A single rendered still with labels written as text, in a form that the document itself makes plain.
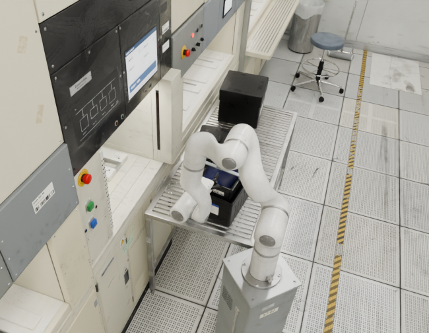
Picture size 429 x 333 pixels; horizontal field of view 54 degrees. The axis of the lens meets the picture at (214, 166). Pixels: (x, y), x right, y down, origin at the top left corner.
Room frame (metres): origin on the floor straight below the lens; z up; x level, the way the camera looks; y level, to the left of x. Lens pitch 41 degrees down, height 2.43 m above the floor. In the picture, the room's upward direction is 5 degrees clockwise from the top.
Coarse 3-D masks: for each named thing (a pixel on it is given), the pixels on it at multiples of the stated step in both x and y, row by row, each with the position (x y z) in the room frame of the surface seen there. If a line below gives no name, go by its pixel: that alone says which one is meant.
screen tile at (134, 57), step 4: (136, 52) 1.55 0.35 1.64; (132, 56) 1.51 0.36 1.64; (136, 56) 1.54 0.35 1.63; (140, 56) 1.58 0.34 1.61; (128, 60) 1.48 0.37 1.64; (132, 60) 1.51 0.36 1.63; (136, 60) 1.54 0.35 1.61; (140, 60) 1.58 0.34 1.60; (128, 64) 1.48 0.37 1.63; (132, 64) 1.51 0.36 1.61; (140, 64) 1.57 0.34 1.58; (128, 68) 1.48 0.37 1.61; (136, 68) 1.54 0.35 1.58; (140, 68) 1.57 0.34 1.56; (128, 72) 1.47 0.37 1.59; (132, 72) 1.50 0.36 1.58; (136, 72) 1.54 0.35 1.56; (140, 72) 1.57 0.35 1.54; (132, 76) 1.50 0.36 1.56; (136, 76) 1.53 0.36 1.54; (132, 80) 1.50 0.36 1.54
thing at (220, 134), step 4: (204, 128) 2.15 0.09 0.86; (208, 128) 2.15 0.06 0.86; (212, 128) 2.16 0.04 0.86; (216, 128) 2.16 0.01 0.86; (220, 128) 2.16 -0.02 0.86; (224, 128) 2.17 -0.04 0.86; (212, 132) 2.11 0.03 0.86; (216, 132) 2.12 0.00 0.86; (220, 132) 2.12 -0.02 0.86; (224, 132) 2.13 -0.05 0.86; (228, 132) 2.13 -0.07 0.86; (216, 136) 2.08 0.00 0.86; (220, 136) 2.04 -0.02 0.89; (224, 136) 2.08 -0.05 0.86; (216, 140) 2.04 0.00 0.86; (220, 140) 2.03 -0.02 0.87; (224, 140) 2.04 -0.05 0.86
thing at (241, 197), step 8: (240, 192) 1.54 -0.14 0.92; (216, 200) 1.47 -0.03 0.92; (240, 200) 1.55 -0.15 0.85; (216, 208) 1.47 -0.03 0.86; (224, 208) 1.46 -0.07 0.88; (232, 208) 1.45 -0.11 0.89; (240, 208) 1.57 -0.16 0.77; (216, 216) 1.47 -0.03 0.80; (224, 216) 1.45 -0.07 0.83; (232, 216) 1.47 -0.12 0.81; (224, 224) 1.45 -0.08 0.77
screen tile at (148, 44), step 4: (152, 36) 1.70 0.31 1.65; (148, 40) 1.66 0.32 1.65; (144, 44) 1.62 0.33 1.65; (148, 44) 1.66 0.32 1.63; (152, 44) 1.70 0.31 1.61; (144, 48) 1.62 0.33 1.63; (148, 48) 1.66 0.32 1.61; (152, 48) 1.69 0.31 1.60; (144, 52) 1.61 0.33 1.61; (152, 52) 1.69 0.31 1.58; (148, 56) 1.65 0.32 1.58; (152, 56) 1.69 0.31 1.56; (144, 60) 1.61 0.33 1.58; (148, 60) 1.65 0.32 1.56; (144, 64) 1.61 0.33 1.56; (144, 68) 1.61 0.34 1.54
